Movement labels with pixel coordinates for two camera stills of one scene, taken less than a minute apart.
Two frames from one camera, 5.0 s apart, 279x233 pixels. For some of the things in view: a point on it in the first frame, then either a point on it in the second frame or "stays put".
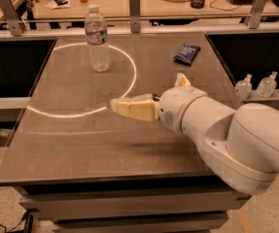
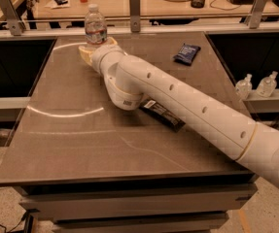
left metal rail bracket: [15, 22] stays put
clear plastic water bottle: [96, 38] stays put
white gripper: [172, 107] → [97, 56]
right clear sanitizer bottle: [267, 85] stays put
